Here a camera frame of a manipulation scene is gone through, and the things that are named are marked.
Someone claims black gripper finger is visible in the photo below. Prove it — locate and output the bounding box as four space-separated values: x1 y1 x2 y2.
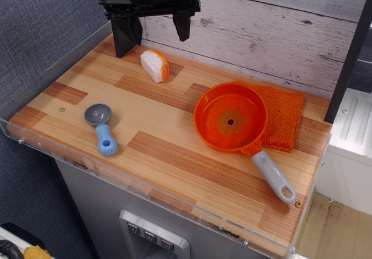
111 16 142 47
173 9 191 42

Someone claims salmon nigiri sushi toy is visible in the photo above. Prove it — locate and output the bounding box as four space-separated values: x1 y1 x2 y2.
140 49 170 83

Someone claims grey and blue toy spoon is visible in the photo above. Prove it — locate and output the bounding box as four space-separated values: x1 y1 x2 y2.
84 103 118 157

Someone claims orange toy frying pan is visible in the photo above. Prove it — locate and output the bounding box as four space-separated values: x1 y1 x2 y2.
193 82 297 204

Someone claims orange knitted cloth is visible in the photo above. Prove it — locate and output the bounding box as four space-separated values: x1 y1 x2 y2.
233 81 304 152

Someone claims clear acrylic edge guard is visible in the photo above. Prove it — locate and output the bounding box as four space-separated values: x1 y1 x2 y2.
1 24 331 258

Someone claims grey toy fridge cabinet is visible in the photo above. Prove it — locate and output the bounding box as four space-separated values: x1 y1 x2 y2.
56 160 265 258

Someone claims silver dispenser button panel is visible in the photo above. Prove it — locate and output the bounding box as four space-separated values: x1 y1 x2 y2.
119 210 191 258

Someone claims white ribbed side unit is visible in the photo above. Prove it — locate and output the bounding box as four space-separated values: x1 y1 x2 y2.
315 88 371 215

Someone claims yellow object bottom left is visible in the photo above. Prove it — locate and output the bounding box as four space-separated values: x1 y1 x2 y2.
23 246 52 259

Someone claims black right upright post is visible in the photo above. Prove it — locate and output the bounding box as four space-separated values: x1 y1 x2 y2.
324 0 371 123

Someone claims black corrugated hose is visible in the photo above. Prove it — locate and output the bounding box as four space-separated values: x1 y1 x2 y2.
0 239 24 259

